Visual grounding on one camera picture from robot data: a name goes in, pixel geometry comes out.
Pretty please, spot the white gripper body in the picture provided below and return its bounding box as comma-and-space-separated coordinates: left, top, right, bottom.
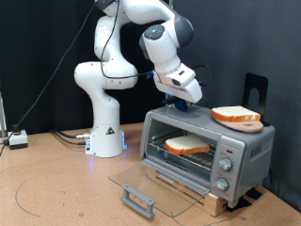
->
153, 73, 203, 105

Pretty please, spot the white bread slice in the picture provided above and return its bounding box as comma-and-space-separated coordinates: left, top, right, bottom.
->
210, 105, 261, 122
165, 134, 211, 155

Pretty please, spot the silver oven knob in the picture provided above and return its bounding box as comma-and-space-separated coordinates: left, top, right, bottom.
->
214, 177, 230, 192
218, 157, 234, 172

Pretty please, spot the silver toaster oven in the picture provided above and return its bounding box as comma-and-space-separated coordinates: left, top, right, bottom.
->
139, 104, 277, 209

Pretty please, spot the black metal bookend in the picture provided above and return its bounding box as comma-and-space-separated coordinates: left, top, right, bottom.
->
243, 73, 271, 127

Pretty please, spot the dark grey backdrop curtain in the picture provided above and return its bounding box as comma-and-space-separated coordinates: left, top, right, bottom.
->
170, 0, 301, 213

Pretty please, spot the slatted wooden crate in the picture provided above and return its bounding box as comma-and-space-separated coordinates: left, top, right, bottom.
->
147, 166, 228, 218

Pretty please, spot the black foam pad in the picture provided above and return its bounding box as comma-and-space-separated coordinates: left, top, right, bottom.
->
245, 187, 263, 201
226, 196, 253, 213

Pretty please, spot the black backdrop curtain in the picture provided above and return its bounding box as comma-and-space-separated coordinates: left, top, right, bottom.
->
0, 0, 170, 136

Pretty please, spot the emergency stop button box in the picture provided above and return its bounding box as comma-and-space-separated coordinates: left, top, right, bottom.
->
8, 123, 29, 151

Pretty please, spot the wire oven rack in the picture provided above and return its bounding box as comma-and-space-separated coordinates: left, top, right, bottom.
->
147, 129, 219, 170

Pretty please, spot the black camera cable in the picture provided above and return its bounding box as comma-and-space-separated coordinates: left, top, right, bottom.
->
0, 0, 214, 156

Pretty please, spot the black cable with metal connector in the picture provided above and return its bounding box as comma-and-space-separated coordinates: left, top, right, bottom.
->
50, 127, 92, 140

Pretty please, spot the black base cable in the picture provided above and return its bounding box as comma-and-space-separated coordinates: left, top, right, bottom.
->
53, 131, 88, 146

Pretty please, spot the metal frame post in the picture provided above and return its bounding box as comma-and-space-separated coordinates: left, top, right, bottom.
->
0, 90, 8, 137

